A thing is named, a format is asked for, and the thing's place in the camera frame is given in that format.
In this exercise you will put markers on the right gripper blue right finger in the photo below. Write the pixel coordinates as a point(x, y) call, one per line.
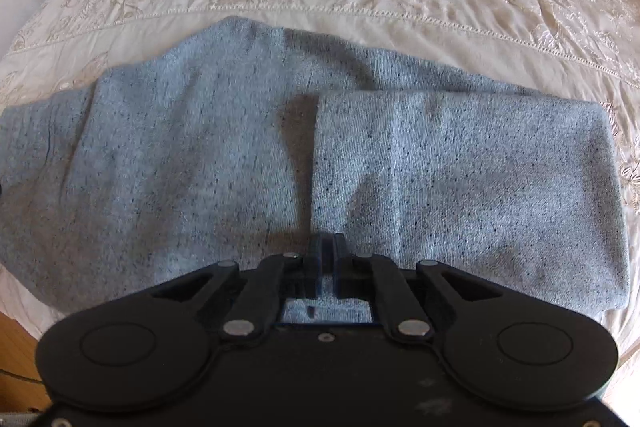
point(350, 273)

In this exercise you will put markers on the grey blue speckled pants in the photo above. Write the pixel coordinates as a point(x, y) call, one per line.
point(245, 139)

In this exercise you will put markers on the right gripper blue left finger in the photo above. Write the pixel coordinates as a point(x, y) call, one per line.
point(310, 268)

